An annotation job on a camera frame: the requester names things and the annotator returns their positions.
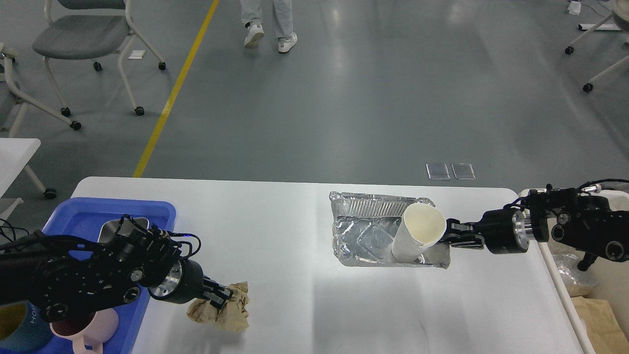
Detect brown paper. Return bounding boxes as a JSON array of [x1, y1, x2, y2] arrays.
[[187, 281, 250, 332], [571, 296, 629, 354]]

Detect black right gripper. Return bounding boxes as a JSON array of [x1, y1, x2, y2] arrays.
[[440, 208, 530, 255]]

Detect clear floor plate right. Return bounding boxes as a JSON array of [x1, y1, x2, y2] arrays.
[[450, 163, 476, 180]]

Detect black cables left edge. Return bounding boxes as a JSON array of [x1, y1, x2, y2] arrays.
[[0, 219, 20, 244]]

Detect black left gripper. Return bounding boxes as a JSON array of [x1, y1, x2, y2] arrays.
[[148, 260, 233, 311]]

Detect white chair base right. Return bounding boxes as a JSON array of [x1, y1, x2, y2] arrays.
[[564, 0, 629, 93]]

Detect blue plastic tray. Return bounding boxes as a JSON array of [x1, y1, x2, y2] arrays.
[[43, 197, 176, 354]]

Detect pink mug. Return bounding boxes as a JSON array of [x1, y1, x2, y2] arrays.
[[50, 308, 119, 354]]

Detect aluminium foil container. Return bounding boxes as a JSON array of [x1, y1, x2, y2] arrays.
[[329, 191, 450, 269]]

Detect brown paper in bin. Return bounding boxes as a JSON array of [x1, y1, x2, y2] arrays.
[[571, 296, 629, 354]]

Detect walking person legs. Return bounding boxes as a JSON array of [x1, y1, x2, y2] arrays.
[[240, 0, 298, 54]]

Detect white plastic bin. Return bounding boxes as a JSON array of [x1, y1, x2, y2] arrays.
[[519, 189, 629, 354]]

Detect stainless steel rectangular tray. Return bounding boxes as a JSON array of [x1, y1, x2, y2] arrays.
[[96, 217, 149, 244]]

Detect grey office chair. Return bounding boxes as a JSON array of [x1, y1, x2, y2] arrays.
[[33, 0, 167, 118]]

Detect white paper cup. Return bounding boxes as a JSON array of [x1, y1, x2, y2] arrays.
[[391, 203, 447, 264]]

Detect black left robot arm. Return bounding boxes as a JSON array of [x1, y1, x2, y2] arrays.
[[1, 214, 233, 323]]

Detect white side table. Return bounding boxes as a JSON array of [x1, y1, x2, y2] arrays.
[[0, 138, 57, 219]]

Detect clear floor plate left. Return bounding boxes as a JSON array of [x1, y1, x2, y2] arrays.
[[426, 163, 450, 180]]

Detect blue yellow mug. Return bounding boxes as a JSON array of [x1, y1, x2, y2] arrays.
[[0, 302, 53, 354]]

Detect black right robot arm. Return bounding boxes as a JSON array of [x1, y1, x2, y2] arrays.
[[441, 179, 629, 271]]

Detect clear floor plate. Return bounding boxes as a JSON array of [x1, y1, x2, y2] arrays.
[[450, 163, 476, 180], [426, 163, 450, 180]]

